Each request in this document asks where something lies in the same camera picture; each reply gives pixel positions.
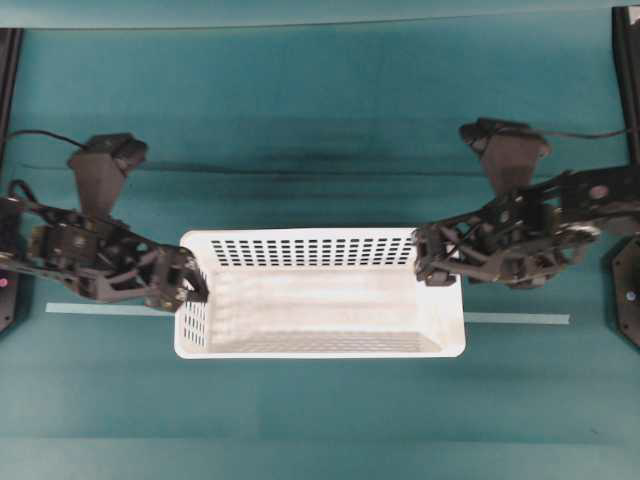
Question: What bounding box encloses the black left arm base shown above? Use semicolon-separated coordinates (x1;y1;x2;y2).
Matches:
0;265;23;335

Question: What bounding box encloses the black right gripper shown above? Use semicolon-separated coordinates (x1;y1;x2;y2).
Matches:
412;175;600;289

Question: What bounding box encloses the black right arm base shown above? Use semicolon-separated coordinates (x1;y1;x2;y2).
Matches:
600;235;639;352

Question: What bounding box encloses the black frame rail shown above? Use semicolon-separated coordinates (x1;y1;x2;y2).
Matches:
612;4;639;164
0;28;24;158

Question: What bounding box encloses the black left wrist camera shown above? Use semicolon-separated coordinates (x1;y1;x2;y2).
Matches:
68;133;148;219

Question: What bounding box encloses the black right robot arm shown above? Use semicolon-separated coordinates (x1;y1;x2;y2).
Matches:
412;165;639;289

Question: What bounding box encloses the white perforated plastic basket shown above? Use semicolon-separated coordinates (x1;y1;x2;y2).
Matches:
174;227;466;360

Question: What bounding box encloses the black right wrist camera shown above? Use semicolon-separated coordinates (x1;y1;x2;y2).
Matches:
459;118;551;196

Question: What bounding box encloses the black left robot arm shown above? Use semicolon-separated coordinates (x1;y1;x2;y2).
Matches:
1;180;209;313

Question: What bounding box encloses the black camera cable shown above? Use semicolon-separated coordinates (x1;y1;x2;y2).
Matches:
4;129;86;151
529;127;631;139

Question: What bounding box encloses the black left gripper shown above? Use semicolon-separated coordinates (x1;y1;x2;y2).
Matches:
19;202;209;312

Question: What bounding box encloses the black right frame rail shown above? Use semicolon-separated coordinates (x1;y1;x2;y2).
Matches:
612;4;639;164

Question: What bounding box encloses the pale tape strip on table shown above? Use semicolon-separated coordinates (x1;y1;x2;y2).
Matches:
45;302;570;326

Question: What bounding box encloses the black left camera cable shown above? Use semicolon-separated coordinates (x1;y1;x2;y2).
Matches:
4;129;86;151

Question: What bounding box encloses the black right camera cable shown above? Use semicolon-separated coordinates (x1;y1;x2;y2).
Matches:
529;127;631;139

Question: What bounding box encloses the black left frame rail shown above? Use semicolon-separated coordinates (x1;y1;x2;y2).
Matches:
0;28;24;158

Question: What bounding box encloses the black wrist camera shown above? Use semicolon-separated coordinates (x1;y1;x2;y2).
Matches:
68;133;148;219
459;118;551;196

